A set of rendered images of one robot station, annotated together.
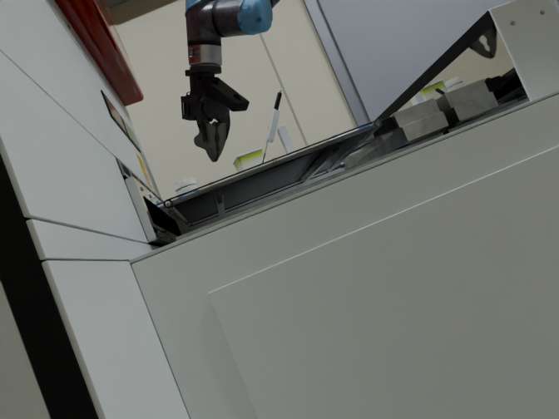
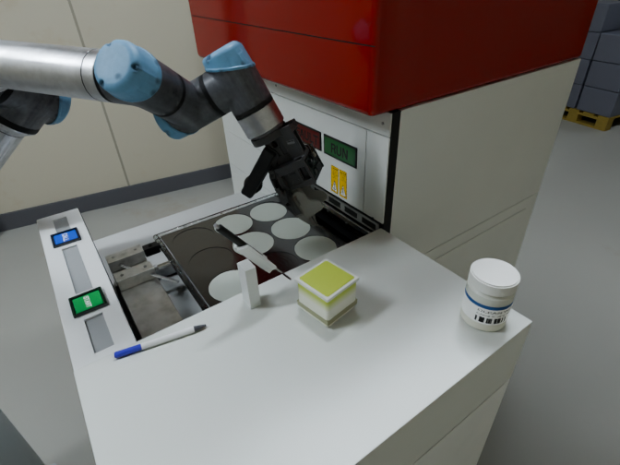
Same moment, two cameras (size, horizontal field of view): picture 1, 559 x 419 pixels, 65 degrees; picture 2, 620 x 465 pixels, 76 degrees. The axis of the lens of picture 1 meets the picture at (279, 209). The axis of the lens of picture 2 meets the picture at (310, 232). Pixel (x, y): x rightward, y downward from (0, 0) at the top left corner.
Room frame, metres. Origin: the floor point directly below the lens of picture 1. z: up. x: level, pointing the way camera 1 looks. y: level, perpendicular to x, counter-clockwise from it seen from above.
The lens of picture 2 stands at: (1.64, -0.21, 1.45)
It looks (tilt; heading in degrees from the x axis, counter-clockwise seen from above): 34 degrees down; 155
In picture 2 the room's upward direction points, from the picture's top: 3 degrees counter-clockwise
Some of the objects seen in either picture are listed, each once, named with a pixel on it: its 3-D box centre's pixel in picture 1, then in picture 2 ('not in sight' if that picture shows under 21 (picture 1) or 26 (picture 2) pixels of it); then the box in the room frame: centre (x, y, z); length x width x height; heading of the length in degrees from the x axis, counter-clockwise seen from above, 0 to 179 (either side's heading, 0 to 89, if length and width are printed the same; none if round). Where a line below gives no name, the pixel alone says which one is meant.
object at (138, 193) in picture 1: (162, 223); (319, 214); (0.82, 0.21, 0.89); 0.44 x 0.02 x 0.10; 9
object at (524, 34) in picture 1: (442, 113); (88, 293); (0.85, -0.36, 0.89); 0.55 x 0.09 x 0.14; 9
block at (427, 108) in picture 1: (413, 115); (125, 257); (0.76, -0.28, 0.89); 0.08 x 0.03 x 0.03; 99
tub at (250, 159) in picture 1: (251, 166); (327, 292); (1.20, 0.03, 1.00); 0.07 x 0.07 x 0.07; 18
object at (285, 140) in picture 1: (277, 136); (256, 268); (1.12, -0.07, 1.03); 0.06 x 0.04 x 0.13; 99
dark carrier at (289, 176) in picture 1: (265, 182); (253, 244); (0.86, 0.00, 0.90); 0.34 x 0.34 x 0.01; 9
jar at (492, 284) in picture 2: (189, 195); (488, 294); (1.34, 0.24, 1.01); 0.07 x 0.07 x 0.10
